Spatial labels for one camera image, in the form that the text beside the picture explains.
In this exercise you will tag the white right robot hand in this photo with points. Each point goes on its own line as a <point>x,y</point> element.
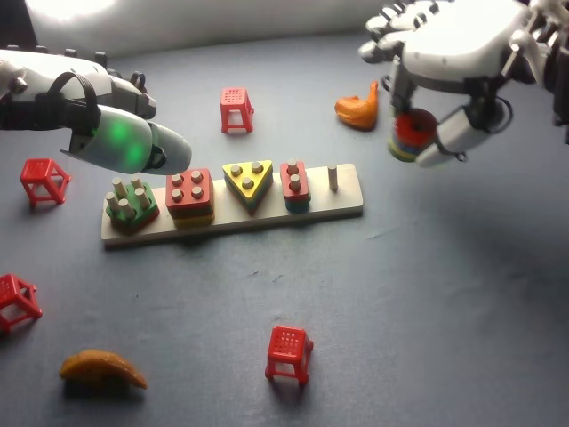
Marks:
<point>453,44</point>

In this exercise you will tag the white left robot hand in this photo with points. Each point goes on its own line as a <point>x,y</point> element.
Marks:
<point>120,138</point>

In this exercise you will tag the stack of colourful rings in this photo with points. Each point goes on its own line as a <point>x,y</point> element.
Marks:
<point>402,149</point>

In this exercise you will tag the green cross shape stack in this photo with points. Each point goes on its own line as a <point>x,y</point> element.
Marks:
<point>149,208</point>

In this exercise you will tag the red square shape stack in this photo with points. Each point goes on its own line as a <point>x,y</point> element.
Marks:
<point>189,205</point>

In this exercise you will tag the yellow triangle shape stack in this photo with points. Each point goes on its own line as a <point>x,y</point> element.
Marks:
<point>249,198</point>

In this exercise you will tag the red rectangle shape stack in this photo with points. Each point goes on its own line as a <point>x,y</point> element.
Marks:
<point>295,200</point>

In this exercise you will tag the wooden shape sorter board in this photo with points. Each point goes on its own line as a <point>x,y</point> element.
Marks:
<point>347,204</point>

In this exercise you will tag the red toy stool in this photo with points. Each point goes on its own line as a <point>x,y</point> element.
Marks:
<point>9,289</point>
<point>37,166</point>
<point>233,95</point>
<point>289,342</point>

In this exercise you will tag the orange toy chicken leg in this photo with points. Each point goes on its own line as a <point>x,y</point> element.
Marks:
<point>355,111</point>

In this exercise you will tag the white backdrop curtain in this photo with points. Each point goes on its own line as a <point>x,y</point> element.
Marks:
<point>178,18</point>

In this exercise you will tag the orange toy bread piece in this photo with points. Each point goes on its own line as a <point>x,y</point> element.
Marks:
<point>98,362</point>

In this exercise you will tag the grey table cloth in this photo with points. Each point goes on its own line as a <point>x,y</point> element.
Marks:
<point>400,289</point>

